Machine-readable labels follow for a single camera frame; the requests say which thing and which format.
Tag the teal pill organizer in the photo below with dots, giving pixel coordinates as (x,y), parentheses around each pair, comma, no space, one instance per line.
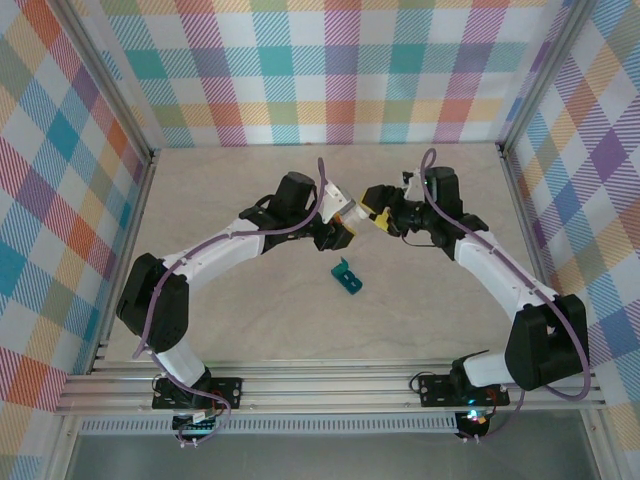
(350,282)

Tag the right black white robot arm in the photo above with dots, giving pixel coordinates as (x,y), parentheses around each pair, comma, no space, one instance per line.
(545,345)

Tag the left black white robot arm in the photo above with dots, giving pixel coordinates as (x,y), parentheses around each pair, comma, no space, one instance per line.
(155,305)

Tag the right control board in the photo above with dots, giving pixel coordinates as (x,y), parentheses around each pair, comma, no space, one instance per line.
(477,420)

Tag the control board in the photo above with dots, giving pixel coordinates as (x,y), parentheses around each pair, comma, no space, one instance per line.
(195,427)
(477,420)

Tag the left control board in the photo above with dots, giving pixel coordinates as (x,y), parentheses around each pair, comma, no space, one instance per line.
(195,427)

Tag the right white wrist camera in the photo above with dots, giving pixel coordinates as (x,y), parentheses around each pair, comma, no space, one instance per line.
(412,184)

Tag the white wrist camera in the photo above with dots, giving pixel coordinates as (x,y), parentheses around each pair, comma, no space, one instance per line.
(412,184)
(334,200)

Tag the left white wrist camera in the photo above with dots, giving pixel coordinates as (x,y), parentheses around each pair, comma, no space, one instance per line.
(334,200)

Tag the aluminium mounting rail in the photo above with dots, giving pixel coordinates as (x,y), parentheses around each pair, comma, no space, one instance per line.
(325,385)

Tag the aluminium frame post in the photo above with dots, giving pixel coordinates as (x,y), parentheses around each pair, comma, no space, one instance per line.
(107,82)
(545,75)

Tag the aluminium side rail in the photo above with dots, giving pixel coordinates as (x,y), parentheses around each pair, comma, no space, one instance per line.
(127,250)

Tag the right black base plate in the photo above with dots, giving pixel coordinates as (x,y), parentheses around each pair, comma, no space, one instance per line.
(435,392)

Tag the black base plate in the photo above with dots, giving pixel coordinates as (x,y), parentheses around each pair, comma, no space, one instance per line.
(227,392)
(435,392)

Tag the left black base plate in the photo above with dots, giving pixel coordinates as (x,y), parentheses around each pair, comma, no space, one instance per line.
(227,392)

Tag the aluminium frame leg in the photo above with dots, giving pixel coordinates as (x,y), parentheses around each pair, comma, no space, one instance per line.
(600,450)
(62,450)

